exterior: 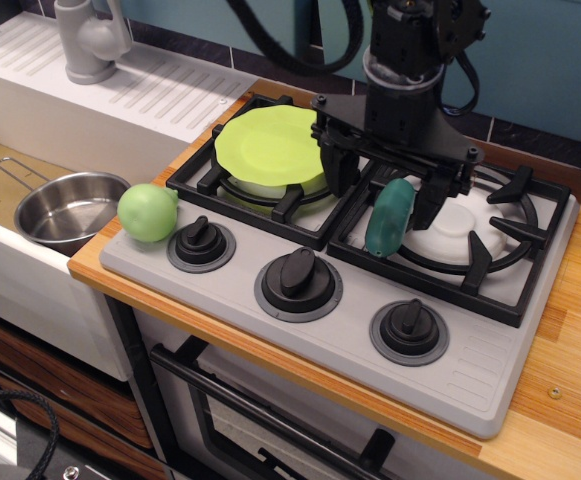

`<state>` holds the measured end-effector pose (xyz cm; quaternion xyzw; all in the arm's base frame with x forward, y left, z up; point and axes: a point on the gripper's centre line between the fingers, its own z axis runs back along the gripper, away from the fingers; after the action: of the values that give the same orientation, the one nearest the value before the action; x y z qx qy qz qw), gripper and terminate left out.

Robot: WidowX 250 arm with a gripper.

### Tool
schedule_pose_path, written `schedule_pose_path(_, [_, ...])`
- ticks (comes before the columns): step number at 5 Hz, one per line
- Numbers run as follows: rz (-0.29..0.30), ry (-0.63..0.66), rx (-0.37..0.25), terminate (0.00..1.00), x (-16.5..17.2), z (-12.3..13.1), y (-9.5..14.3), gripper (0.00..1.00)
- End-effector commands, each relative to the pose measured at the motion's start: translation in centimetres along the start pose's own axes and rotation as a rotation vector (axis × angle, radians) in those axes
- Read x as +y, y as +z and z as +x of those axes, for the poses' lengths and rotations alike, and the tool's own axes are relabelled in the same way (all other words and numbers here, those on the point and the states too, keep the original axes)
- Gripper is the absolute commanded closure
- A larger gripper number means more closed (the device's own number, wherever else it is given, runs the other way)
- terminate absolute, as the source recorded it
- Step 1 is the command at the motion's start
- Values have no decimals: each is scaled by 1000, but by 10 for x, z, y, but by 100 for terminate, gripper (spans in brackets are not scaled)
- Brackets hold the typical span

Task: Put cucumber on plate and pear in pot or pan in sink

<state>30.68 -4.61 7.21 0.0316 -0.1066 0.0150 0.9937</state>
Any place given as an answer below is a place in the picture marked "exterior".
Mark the white left burner cap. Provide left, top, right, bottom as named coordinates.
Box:
left=228, top=174, right=330, bottom=203

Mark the lime green plastic plate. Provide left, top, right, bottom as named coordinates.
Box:
left=214, top=105, right=324, bottom=187

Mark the black left burner grate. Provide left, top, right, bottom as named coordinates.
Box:
left=166, top=94, right=378, bottom=250

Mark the black oven door handle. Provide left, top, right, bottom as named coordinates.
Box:
left=150, top=344, right=394, bottom=479

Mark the black braided cable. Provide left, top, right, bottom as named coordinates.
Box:
left=0, top=389, right=61, bottom=480

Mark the black middle stove knob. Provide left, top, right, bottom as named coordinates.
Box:
left=254, top=247, right=343, bottom=323

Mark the small stainless steel pot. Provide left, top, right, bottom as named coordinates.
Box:
left=0, top=157, right=130, bottom=257

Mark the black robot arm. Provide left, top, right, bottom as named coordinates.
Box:
left=311, top=1, right=489, bottom=230

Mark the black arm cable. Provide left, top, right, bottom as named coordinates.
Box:
left=227, top=0, right=481, bottom=116

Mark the black right burner grate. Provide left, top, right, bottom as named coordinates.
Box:
left=328, top=164, right=577, bottom=327

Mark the black right stove knob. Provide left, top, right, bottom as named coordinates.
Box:
left=369, top=299, right=450, bottom=367

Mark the wood grain drawer front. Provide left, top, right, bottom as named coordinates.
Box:
left=0, top=319, right=153, bottom=449

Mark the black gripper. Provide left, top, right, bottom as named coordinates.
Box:
left=311, top=84, right=484, bottom=230

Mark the black burner grate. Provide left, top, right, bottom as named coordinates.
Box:
left=328, top=164, right=577, bottom=327
left=166, top=94, right=378, bottom=250

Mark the dark green toy cucumber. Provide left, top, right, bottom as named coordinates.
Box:
left=365, top=178, right=415, bottom=258

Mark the light green toy pear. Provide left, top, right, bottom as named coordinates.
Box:
left=117, top=184, right=179, bottom=243

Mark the black left stove knob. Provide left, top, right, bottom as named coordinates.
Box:
left=167, top=215, right=236, bottom=274

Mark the white toy sink unit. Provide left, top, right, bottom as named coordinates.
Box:
left=0, top=13, right=255, bottom=381

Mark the white right burner cap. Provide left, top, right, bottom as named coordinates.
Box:
left=402, top=187, right=507, bottom=265

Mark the grey toy faucet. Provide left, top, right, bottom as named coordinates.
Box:
left=54, top=0, right=132, bottom=85

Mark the grey toy stove top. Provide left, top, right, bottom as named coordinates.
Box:
left=98, top=113, right=581, bottom=441

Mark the black stove knob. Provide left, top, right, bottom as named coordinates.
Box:
left=167, top=215, right=236, bottom=274
left=254, top=247, right=343, bottom=323
left=369, top=299, right=450, bottom=367

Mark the white burner cap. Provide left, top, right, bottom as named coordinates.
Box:
left=228, top=174, right=330, bottom=203
left=402, top=187, right=507, bottom=265

